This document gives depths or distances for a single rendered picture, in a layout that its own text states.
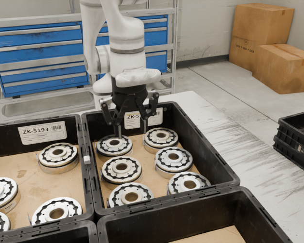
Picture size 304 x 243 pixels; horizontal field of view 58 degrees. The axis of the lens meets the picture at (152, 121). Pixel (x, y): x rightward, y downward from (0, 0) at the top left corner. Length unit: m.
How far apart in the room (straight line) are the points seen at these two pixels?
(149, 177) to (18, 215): 0.32
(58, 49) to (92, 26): 1.65
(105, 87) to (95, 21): 0.22
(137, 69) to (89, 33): 0.35
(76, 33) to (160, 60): 0.85
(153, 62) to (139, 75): 2.26
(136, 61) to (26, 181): 0.43
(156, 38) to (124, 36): 2.19
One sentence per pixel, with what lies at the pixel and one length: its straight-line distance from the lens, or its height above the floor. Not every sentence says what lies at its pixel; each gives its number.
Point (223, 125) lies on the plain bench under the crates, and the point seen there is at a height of 0.70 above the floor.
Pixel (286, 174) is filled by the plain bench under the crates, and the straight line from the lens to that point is 1.04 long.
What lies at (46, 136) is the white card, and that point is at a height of 0.88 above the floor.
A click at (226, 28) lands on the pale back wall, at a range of 4.25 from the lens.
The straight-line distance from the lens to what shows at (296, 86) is 3.52.
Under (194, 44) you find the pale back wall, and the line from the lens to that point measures 4.00.
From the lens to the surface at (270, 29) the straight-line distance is 3.83.
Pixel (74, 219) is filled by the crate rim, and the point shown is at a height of 0.93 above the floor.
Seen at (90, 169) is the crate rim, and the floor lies 0.93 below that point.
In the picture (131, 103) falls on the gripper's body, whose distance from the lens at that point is 0.62.
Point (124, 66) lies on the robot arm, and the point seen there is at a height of 1.14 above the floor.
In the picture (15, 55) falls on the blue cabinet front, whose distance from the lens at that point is 2.50.
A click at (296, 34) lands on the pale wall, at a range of 4.10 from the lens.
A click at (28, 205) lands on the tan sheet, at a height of 0.83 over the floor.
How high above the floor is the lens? 1.32
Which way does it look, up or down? 31 degrees down
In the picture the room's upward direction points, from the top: straight up
